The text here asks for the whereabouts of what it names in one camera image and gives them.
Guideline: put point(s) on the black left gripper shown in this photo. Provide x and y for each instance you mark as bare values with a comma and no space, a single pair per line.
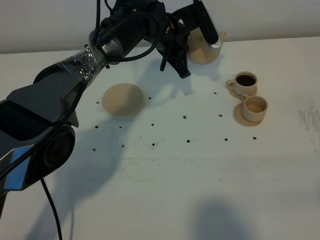
173,43

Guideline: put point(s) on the beige ceramic teapot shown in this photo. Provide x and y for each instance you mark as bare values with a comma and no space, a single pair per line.
199,51

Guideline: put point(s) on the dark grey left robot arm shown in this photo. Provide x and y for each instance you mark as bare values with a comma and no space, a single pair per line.
37,121

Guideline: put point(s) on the beige teapot saucer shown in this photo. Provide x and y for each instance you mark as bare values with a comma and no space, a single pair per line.
123,100

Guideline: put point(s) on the beige far saucer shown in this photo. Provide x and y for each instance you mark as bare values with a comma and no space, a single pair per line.
233,94

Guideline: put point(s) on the beige far teacup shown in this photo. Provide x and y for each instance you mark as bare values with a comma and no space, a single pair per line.
243,83

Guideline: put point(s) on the beige teacup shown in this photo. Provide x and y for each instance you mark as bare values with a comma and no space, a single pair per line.
243,83
254,108

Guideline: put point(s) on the beige near saucer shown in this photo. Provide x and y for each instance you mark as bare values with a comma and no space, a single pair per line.
238,117

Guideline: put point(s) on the beige near teacup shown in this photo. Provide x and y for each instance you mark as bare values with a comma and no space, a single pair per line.
254,108

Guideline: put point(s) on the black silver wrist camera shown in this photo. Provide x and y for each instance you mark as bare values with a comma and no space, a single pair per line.
196,16

